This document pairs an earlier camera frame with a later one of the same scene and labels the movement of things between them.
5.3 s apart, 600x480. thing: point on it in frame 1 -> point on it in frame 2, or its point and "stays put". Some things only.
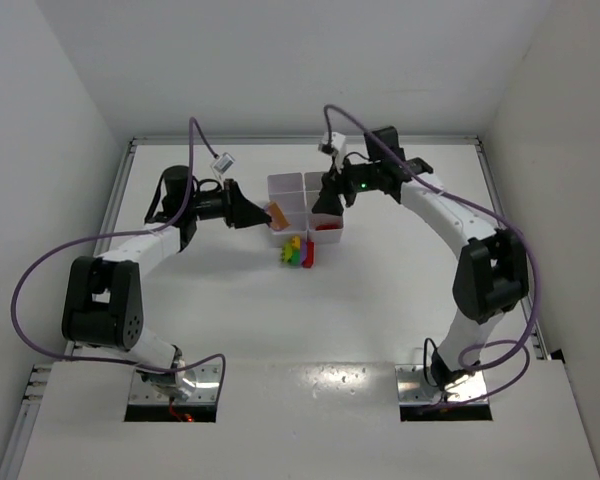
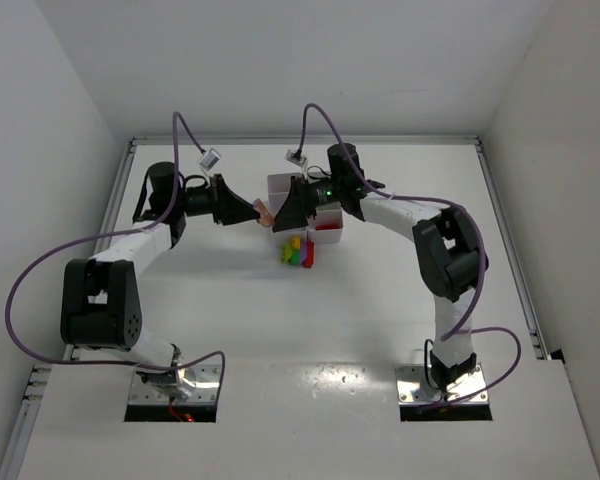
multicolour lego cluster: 299,252 stays put
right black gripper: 345,181 -> 303,198
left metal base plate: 207,387 stays put
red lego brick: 328,226 stays put
